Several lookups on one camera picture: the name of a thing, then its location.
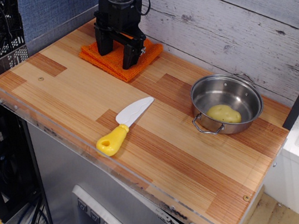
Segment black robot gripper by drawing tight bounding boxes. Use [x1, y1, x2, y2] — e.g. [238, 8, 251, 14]
[95, 0, 146, 70]

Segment orange knitted cloth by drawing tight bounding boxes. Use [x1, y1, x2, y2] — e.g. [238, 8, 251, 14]
[79, 39, 164, 82]

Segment yellow toy potato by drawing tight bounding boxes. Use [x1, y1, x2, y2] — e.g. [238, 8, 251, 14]
[206, 104, 242, 124]

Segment stainless steel pot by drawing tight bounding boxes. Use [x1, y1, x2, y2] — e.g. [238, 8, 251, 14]
[190, 73, 264, 135]

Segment clear acrylic table guard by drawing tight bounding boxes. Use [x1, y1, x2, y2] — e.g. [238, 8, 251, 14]
[0, 22, 290, 224]

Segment silver toy fridge cabinet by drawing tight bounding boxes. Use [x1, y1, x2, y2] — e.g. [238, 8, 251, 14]
[10, 120, 223, 224]

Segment toy knife yellow handle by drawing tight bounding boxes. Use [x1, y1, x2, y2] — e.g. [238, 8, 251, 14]
[96, 96, 154, 157]

